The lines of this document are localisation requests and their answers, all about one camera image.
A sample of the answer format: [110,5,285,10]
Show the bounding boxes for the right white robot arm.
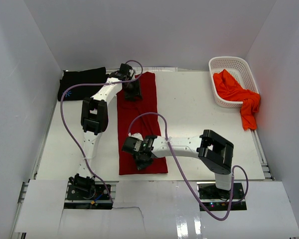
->
[122,129,234,199]

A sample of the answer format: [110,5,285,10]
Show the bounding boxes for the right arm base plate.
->
[197,183,247,212]

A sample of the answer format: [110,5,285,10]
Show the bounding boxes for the white plastic basket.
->
[208,56,259,108]

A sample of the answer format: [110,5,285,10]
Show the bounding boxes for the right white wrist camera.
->
[129,132,144,141]

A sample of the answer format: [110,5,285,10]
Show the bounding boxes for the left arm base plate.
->
[64,183,113,210]

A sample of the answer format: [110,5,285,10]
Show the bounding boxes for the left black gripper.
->
[122,79,142,102]

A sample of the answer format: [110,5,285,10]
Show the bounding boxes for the white papers at back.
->
[143,67,178,72]

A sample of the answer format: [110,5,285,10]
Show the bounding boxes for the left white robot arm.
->
[69,61,142,199]

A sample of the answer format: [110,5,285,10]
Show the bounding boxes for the orange t shirt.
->
[213,69,261,130]

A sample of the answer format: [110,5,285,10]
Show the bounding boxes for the folded black t shirt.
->
[57,66,110,102]

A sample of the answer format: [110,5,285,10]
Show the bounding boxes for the red t shirt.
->
[116,71,169,175]

